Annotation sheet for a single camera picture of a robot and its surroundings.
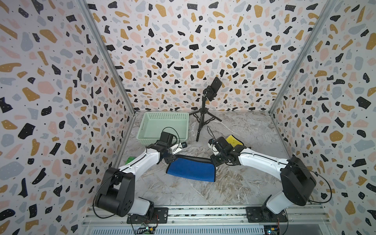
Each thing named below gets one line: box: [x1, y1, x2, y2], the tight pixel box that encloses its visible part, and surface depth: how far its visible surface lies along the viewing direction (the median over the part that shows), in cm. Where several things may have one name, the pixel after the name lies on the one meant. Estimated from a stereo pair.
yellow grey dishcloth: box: [226, 134, 244, 148], surface depth 102 cm
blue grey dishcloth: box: [165, 154, 216, 183], surface depth 91 cm
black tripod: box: [188, 89, 222, 142], surface depth 104 cm
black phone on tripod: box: [202, 76, 222, 102], surface depth 90 cm
